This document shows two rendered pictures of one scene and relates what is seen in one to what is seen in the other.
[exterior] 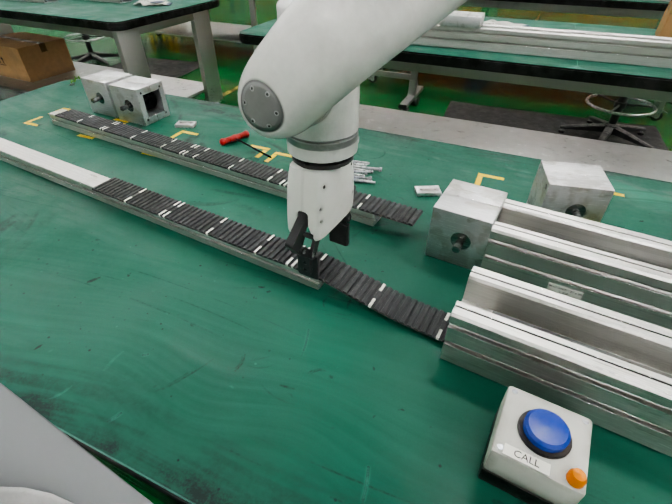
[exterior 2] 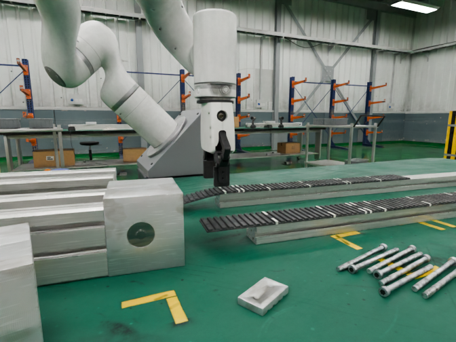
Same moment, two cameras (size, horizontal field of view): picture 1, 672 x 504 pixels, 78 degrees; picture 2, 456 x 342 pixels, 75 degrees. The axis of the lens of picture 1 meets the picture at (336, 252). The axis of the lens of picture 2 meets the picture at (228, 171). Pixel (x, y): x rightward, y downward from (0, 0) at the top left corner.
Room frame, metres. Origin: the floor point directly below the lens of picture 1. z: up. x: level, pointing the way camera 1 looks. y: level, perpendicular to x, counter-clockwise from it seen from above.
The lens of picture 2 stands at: (0.90, -0.42, 0.96)
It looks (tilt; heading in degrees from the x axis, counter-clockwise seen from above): 10 degrees down; 132
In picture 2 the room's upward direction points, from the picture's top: straight up
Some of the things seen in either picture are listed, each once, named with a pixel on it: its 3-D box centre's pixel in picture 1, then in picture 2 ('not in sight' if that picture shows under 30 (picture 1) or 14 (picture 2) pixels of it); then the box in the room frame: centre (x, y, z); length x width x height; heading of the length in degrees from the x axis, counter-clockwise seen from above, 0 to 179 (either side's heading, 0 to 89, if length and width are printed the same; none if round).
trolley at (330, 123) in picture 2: not in sight; (340, 148); (-0.88, 4.08, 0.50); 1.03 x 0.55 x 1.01; 161
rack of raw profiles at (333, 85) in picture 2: not in sight; (339, 114); (-2.97, 9.07, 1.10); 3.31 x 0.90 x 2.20; 66
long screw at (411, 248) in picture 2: not in sight; (392, 258); (0.81, -0.01, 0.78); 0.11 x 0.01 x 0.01; 76
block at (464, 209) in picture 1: (463, 228); (144, 218); (0.55, -0.21, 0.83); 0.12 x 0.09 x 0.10; 150
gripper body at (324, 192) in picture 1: (323, 186); (215, 124); (0.46, 0.02, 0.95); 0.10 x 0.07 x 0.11; 150
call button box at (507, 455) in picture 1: (536, 441); not in sight; (0.20, -0.20, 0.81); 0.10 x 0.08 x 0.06; 150
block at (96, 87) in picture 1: (108, 94); not in sight; (1.19, 0.64, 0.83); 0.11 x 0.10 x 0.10; 152
